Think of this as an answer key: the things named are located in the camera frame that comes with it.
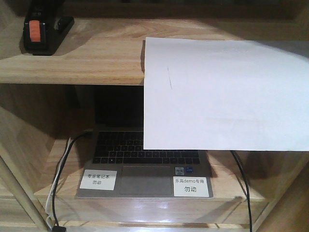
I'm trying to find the black cable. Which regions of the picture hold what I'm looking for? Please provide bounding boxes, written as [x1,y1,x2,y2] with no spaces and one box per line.
[229,150,253,232]
[51,130,93,232]

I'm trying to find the white label sticker left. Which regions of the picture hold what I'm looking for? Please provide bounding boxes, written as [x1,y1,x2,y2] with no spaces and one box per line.
[79,169,117,190]

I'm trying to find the black stapler with orange tab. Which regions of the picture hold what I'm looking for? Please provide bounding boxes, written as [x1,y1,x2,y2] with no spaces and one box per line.
[23,0,74,56]

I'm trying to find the wooden shelf unit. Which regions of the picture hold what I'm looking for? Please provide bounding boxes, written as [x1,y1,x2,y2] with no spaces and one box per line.
[0,0,309,232]

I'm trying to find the white cable left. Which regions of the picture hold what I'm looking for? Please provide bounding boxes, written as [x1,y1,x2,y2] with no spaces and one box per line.
[45,137,72,230]

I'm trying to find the white paper sheet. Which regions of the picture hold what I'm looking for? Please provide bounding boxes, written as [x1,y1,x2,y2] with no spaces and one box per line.
[144,37,309,151]

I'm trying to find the black cable left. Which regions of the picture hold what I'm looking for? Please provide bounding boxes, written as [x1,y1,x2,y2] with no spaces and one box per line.
[51,130,93,232]

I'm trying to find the white label sticker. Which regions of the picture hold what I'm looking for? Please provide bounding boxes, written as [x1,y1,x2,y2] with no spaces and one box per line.
[173,176,210,198]
[79,169,117,190]

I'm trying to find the white label sticker right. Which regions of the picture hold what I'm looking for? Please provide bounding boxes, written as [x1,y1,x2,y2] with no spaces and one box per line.
[173,176,210,198]

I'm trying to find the silver laptop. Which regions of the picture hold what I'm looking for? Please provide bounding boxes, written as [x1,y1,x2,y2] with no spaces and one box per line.
[77,86,213,198]

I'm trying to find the black cable right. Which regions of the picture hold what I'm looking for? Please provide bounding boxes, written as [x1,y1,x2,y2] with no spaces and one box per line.
[229,150,253,232]

